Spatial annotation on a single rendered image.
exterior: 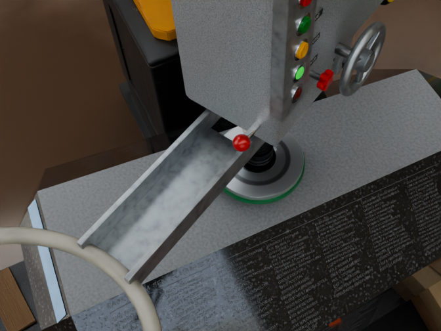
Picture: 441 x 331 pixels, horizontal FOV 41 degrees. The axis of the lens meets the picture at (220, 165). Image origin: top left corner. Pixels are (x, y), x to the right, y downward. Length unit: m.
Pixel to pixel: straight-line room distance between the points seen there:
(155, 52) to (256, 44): 0.93
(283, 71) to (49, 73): 2.11
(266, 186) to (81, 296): 0.47
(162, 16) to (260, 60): 0.97
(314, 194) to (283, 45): 0.60
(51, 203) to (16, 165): 1.18
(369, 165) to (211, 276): 0.46
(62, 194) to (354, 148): 0.72
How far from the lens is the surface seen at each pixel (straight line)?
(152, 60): 1.80
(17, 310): 2.28
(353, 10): 1.15
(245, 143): 1.02
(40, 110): 2.77
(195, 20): 0.97
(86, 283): 1.34
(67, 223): 1.42
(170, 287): 1.32
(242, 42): 0.93
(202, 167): 1.13
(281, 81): 0.91
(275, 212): 1.36
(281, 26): 0.83
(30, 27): 3.17
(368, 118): 1.53
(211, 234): 1.34
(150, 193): 1.11
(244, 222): 1.35
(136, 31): 1.89
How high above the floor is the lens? 2.02
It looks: 57 degrees down
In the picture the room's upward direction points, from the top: 6 degrees counter-clockwise
